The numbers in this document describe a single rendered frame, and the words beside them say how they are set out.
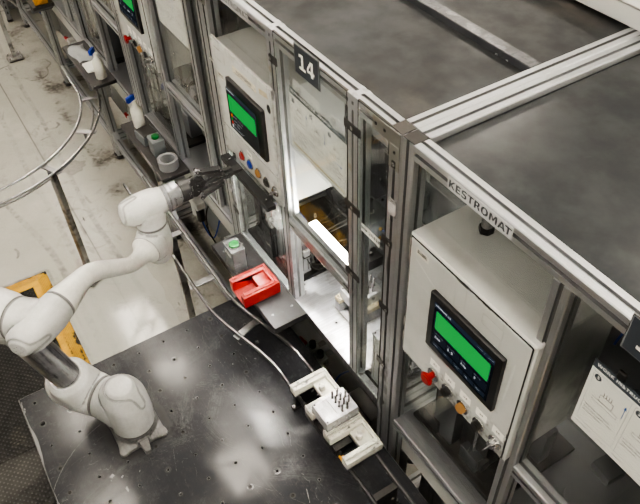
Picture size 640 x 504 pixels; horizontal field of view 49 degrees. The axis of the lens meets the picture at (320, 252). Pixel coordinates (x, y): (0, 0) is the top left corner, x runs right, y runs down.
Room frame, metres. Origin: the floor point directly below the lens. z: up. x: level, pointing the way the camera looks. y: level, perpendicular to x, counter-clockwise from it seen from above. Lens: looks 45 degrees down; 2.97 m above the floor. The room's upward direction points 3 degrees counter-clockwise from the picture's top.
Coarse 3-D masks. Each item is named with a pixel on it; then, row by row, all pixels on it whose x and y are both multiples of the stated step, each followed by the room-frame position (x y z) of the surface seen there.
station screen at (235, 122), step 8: (232, 96) 2.01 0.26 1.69; (240, 104) 1.96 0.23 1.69; (232, 112) 2.02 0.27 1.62; (248, 112) 1.91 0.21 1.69; (232, 120) 2.03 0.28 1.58; (240, 128) 1.98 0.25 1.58; (256, 128) 1.87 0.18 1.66; (248, 136) 1.93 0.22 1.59; (256, 136) 1.88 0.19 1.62; (256, 144) 1.88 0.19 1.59
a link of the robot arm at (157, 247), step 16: (144, 240) 1.72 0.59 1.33; (160, 240) 1.74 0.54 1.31; (144, 256) 1.68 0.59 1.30; (160, 256) 1.71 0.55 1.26; (80, 272) 1.46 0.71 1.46; (96, 272) 1.48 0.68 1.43; (112, 272) 1.53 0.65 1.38; (128, 272) 1.60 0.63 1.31; (64, 288) 1.38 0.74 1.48; (80, 288) 1.41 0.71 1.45
